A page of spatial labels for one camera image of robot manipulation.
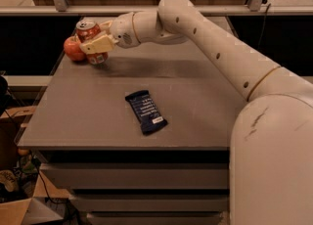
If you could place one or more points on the cardboard box lower left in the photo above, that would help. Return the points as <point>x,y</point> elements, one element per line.
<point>46,204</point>

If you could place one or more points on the brown cardboard box left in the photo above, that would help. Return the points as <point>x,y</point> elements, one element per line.
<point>12,123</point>

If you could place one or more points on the dark blue snack bar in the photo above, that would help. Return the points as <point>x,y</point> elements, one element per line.
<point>146,112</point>

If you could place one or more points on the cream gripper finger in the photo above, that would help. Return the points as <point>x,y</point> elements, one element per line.
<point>100,43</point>
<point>106,26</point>

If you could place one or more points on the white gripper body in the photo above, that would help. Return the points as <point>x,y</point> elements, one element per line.
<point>123,30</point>

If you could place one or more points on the orange soda can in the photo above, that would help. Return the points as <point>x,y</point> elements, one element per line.
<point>86,30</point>

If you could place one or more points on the red apple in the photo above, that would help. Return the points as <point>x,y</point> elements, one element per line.
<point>72,49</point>

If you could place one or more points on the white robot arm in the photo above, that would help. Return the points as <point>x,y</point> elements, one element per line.
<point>271,145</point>

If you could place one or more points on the grey drawer cabinet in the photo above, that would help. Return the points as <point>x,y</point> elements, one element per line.
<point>89,140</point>

